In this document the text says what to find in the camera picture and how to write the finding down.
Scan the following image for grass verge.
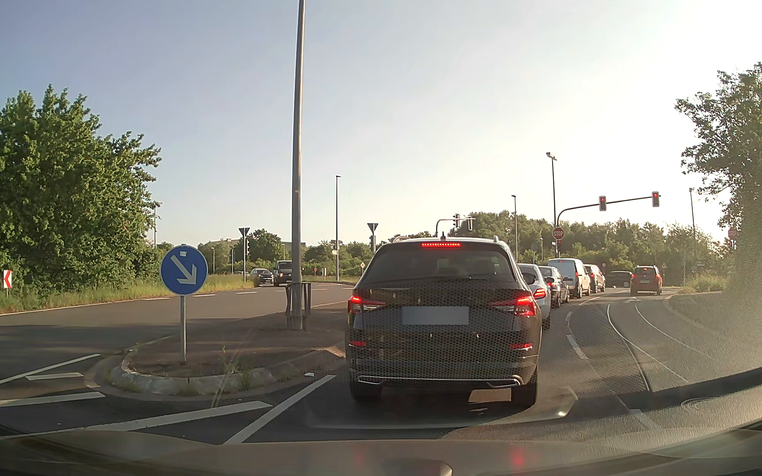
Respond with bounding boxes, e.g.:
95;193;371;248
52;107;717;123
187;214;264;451
675;274;729;295
0;274;253;318

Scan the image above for kerbed traffic island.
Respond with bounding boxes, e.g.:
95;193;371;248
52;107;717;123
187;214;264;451
109;304;347;397

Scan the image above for large green tree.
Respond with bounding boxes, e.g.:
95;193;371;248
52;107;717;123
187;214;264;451
0;85;162;292

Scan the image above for tall grey lamp post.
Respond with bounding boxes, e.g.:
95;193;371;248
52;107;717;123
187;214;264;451
284;0;312;331

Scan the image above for orange car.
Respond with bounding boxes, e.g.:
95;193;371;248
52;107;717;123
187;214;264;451
630;265;664;296

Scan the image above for tall tree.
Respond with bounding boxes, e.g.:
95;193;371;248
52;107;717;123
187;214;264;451
675;57;762;292

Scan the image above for dark grey suv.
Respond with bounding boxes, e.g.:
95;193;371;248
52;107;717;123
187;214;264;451
345;236;545;407

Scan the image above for blue round arrow sign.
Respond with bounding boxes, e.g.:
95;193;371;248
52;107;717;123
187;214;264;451
160;245;209;364

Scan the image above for queue of cars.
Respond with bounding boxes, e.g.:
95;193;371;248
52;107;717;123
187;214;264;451
517;258;607;330

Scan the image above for grey asphalt road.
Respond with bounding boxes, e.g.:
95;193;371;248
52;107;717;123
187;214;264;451
0;282;762;445

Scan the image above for road markings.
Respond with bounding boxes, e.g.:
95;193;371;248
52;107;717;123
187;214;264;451
0;288;719;445

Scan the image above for row of trees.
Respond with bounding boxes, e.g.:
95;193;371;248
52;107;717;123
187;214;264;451
156;210;732;286

